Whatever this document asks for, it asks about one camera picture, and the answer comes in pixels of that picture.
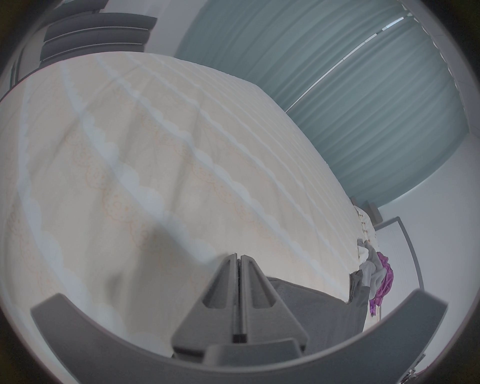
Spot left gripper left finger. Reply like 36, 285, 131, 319
172, 255, 239, 353

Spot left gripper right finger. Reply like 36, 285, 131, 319
241, 255, 309, 348

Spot black shorts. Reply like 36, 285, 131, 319
266, 268, 368, 355

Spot bed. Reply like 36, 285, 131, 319
0, 52, 426, 361

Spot grey garment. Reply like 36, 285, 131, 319
359, 245, 387, 297

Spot purple satin garment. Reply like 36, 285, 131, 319
368, 252, 395, 318

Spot white printed pillow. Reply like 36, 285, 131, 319
354, 205, 377, 244

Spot grey bedside table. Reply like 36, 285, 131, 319
350, 197, 382, 225

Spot blue-green curtain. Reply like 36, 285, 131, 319
285, 15, 471, 208
174, 0, 413, 113

